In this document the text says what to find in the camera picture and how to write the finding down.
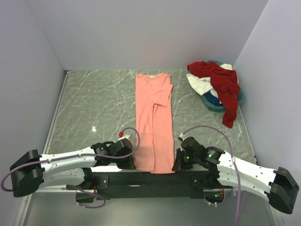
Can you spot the pink t shirt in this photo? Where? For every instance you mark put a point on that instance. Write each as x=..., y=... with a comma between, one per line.
x=154, y=123

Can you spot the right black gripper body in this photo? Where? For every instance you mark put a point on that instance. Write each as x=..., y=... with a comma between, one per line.
x=186, y=161

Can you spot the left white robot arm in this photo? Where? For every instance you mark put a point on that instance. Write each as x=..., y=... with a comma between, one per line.
x=34, y=171

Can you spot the black base beam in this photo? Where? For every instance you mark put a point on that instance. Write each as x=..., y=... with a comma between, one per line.
x=114, y=185

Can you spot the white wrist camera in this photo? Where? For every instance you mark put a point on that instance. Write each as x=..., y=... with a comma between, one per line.
x=122, y=135
x=182, y=137

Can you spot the red t shirt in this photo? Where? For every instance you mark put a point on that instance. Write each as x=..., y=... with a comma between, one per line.
x=224, y=82

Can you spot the teal plastic basin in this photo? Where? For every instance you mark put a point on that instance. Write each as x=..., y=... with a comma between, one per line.
x=226, y=67

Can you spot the blue t shirt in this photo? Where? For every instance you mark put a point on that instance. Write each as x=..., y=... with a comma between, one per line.
x=212, y=99

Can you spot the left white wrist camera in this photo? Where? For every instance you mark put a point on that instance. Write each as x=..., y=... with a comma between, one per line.
x=122, y=135

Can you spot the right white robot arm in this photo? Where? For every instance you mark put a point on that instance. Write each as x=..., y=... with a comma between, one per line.
x=276, y=186

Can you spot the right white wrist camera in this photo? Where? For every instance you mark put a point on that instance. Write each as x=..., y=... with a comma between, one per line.
x=182, y=137

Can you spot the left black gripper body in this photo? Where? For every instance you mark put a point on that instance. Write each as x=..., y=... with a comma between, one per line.
x=123, y=163

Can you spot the white t shirt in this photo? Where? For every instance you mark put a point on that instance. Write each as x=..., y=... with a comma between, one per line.
x=201, y=85

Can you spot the aluminium rail frame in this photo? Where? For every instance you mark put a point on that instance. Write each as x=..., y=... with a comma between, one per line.
x=20, y=217

